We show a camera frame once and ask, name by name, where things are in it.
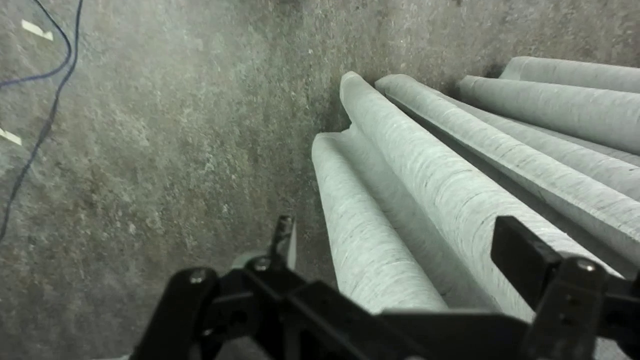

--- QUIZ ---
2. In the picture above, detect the white tape piece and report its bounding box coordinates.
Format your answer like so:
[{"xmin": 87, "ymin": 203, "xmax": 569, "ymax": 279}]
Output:
[
  {"xmin": 0, "ymin": 125, "xmax": 25, "ymax": 147},
  {"xmin": 18, "ymin": 17, "xmax": 57, "ymax": 44}
]

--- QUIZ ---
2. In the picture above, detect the dark floor cable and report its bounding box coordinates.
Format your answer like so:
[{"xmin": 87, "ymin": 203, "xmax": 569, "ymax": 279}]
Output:
[{"xmin": 0, "ymin": 0, "xmax": 87, "ymax": 241}]

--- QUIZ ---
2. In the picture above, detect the grey fabric curtain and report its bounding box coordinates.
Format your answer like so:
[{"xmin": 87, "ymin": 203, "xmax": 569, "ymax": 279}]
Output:
[{"xmin": 308, "ymin": 54, "xmax": 640, "ymax": 360}]

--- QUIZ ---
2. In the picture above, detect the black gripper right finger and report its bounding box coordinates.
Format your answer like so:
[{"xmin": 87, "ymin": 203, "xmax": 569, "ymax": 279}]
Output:
[{"xmin": 490, "ymin": 213, "xmax": 615, "ymax": 360}]

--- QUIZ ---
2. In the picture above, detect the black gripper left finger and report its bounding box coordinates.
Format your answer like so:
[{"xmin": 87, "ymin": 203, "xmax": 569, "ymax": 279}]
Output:
[{"xmin": 130, "ymin": 213, "xmax": 317, "ymax": 360}]

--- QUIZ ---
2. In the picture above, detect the blue floor cable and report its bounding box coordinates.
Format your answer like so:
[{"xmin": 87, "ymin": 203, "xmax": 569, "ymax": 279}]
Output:
[{"xmin": 0, "ymin": 0, "xmax": 75, "ymax": 89}]

